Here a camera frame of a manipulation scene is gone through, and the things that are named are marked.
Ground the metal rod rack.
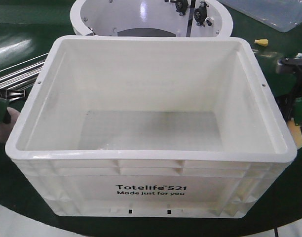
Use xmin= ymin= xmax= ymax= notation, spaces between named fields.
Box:
xmin=0 ymin=53 xmax=48 ymax=102

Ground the pink ball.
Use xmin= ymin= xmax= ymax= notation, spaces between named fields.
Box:
xmin=0 ymin=107 xmax=20 ymax=143

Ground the small yellow cap piece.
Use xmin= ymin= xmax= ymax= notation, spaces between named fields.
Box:
xmin=254 ymin=39 xmax=269 ymax=47

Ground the translucent plastic bin lid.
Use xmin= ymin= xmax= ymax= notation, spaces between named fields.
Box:
xmin=220 ymin=0 xmax=302 ymax=33

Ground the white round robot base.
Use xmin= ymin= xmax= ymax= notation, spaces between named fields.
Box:
xmin=70 ymin=0 xmax=233 ymax=38

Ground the white plastic Totelife tote box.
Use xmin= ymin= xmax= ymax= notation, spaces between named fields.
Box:
xmin=5 ymin=36 xmax=297 ymax=218

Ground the gripper green board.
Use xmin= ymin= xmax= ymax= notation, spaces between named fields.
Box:
xmin=0 ymin=90 xmax=10 ymax=124
xmin=276 ymin=58 xmax=302 ymax=124

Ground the yellow toy burger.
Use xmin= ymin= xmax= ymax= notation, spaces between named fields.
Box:
xmin=287 ymin=120 xmax=302 ymax=150

